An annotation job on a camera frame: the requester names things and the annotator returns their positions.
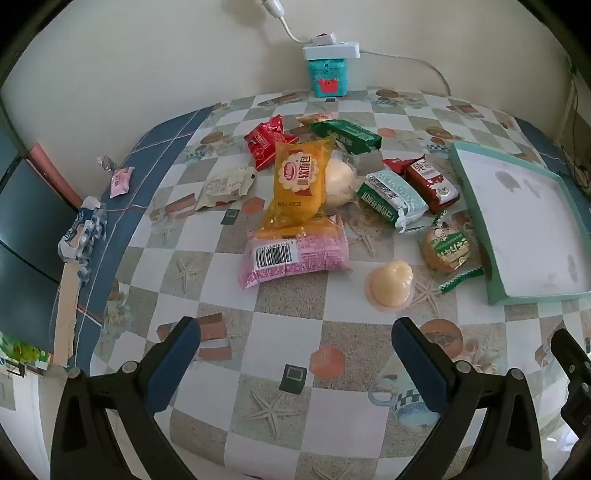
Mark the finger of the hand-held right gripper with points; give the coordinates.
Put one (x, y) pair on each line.
(575, 364)

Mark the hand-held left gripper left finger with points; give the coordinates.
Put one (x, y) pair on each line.
(178, 360)

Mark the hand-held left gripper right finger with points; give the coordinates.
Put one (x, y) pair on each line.
(418, 364)

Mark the green shallow tray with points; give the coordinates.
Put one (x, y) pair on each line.
(521, 221)

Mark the pink barcode snack packet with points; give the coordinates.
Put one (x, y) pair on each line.
(295, 258)

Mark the dark red snack packet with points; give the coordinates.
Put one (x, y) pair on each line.
(434, 184)

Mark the round steamed cake clear packet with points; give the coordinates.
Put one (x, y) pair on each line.
(340, 180)

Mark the dark green snack packet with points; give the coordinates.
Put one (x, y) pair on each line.
(346, 134)

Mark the pale jelly cup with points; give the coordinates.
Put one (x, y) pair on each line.
(390, 286)

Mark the checkered printed tablecloth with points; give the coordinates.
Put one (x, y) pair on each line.
(286, 332)

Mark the round cookie green label packet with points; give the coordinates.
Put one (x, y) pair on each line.
(450, 249)

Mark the blue and white crumpled packet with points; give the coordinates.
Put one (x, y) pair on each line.
(83, 230)

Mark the white and green snack packet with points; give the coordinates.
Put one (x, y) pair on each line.
(390, 198)

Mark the beige snack packet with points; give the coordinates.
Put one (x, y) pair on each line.
(226, 187)

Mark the small pink candy packet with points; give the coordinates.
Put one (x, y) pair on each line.
(121, 182)

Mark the small red snack packet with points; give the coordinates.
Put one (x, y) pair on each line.
(392, 165)

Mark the silver candy wrapper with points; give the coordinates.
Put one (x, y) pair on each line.
(105, 162)

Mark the yellow bread packet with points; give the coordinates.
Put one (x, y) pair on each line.
(298, 180)

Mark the bright red snack packet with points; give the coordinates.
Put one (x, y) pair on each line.
(265, 141)

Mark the small orange snack packet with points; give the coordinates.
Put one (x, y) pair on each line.
(314, 118)

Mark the teal box with red label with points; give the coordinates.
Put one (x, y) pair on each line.
(328, 76)

